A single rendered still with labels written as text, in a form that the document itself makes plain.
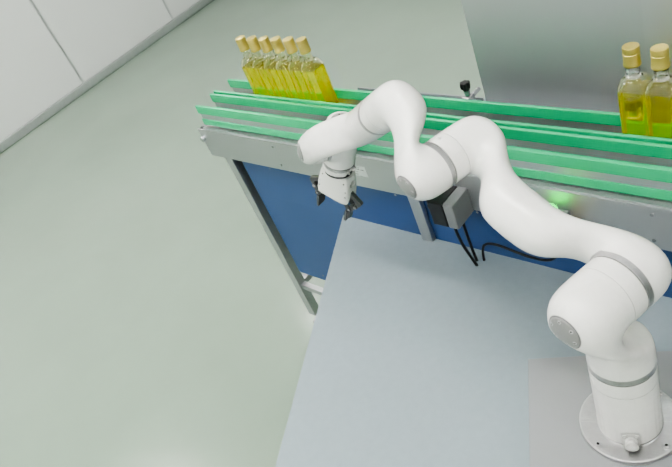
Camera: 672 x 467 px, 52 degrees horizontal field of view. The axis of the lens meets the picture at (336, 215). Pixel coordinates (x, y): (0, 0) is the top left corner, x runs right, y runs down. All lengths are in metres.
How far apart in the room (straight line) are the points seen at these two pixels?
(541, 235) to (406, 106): 0.36
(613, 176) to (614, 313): 0.48
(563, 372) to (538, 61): 0.78
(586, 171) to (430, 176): 0.44
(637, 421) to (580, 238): 0.37
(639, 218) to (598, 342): 0.49
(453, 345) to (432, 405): 0.18
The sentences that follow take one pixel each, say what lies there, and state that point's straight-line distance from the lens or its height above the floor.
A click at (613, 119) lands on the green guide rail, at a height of 1.12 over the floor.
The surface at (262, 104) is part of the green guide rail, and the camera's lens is 2.33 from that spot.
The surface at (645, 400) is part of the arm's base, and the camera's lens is 1.40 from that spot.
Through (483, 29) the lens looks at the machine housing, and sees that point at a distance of 1.90.
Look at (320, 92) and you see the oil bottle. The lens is 2.14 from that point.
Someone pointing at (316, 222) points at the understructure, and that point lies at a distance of 2.45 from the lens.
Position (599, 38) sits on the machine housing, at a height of 1.26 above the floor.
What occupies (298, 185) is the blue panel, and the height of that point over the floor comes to 0.85.
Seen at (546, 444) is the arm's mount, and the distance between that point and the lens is 1.52.
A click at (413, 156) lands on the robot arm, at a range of 1.30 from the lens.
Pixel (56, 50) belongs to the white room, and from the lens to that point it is 6.88.
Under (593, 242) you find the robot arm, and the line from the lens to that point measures 1.26.
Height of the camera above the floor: 2.09
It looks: 35 degrees down
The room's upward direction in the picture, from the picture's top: 24 degrees counter-clockwise
